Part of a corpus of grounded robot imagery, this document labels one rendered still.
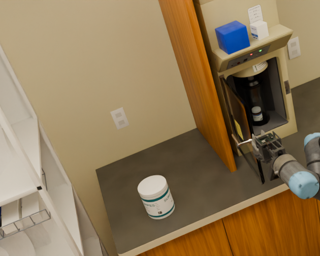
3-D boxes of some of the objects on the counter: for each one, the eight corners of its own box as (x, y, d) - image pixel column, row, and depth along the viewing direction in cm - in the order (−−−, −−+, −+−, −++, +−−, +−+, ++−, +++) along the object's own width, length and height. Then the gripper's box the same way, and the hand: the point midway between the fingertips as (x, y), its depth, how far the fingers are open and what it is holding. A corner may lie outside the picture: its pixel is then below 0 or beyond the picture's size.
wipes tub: (145, 206, 206) (134, 182, 199) (170, 195, 208) (161, 170, 200) (151, 224, 195) (140, 198, 188) (179, 212, 196) (169, 186, 189)
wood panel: (196, 127, 251) (111, -155, 182) (201, 125, 251) (118, -157, 182) (231, 172, 209) (137, -173, 140) (236, 170, 209) (146, -176, 140)
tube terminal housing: (219, 134, 239) (181, -6, 201) (273, 111, 242) (246, -31, 204) (238, 156, 217) (199, 5, 179) (297, 131, 220) (272, -23, 182)
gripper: (293, 145, 141) (262, 117, 159) (267, 156, 140) (239, 127, 158) (296, 166, 145) (266, 137, 163) (272, 177, 144) (244, 146, 162)
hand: (256, 140), depth 161 cm, fingers closed
